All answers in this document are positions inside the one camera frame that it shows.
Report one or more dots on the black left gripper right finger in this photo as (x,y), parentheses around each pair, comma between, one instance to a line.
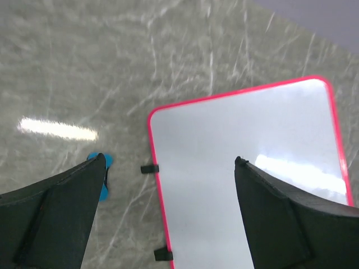
(287,227)

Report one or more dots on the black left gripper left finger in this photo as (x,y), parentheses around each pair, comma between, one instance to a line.
(47,224)

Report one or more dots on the blue bone-shaped eraser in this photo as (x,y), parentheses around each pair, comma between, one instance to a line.
(104,192)

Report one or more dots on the pink-framed whiteboard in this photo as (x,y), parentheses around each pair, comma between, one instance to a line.
(288,129)

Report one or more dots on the black whiteboard clip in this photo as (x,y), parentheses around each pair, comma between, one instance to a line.
(149,169)
(163,254)

